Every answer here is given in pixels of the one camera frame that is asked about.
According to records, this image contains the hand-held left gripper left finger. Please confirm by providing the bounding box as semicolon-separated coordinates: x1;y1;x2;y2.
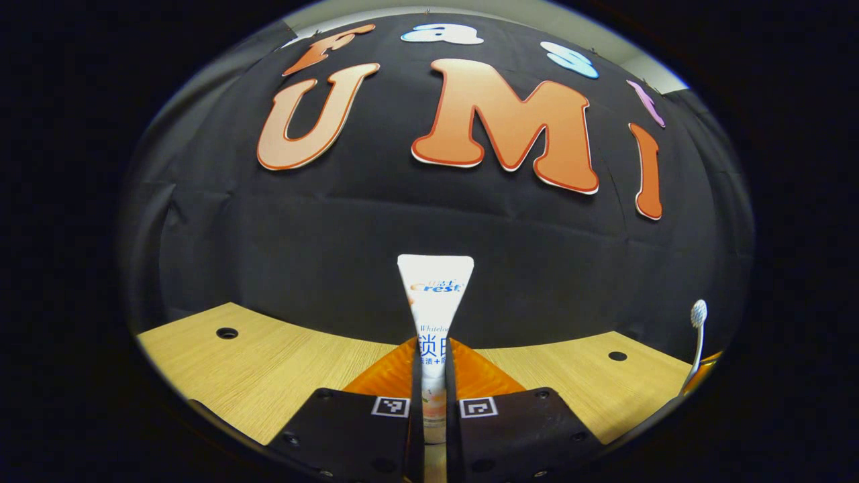
267;337;425;483

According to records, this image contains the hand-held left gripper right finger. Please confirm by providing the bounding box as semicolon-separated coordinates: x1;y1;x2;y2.
444;337;606;483

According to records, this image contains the white toothbrush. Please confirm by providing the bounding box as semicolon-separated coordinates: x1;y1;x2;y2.
679;299;708;398

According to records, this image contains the white toothpaste tube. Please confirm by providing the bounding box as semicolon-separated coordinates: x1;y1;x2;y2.
397;254;475;445

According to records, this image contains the wooden desktop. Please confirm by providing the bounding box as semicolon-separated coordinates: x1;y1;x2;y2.
136;302;696;483

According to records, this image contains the black backdrop cloth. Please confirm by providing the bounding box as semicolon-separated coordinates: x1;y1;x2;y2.
119;12;756;363

